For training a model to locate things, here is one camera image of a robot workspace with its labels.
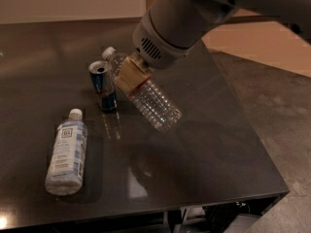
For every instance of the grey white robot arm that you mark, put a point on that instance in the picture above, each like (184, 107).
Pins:
(295, 14)

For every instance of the white labelled plastic bottle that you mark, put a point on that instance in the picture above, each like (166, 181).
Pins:
(66, 170)

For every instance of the blue silver energy drink can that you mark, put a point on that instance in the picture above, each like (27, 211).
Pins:
(103, 85)

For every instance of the clear plastic water bottle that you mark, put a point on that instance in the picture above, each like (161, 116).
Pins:
(148, 98)

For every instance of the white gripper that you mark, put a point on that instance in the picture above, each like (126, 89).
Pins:
(152, 46)

